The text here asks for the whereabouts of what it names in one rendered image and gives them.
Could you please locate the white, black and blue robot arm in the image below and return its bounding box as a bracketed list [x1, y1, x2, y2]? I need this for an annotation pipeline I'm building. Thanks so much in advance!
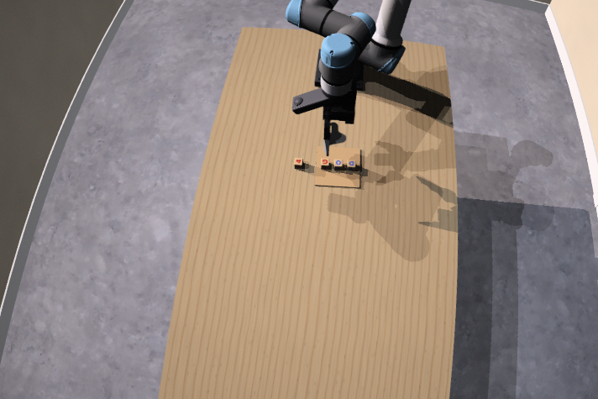
[286, 0, 411, 114]

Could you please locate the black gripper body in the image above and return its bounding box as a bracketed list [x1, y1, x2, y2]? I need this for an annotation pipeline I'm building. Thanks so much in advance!
[322, 81, 357, 124]

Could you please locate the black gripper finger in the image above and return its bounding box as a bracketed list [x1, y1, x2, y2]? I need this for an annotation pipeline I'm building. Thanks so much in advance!
[323, 115, 346, 156]

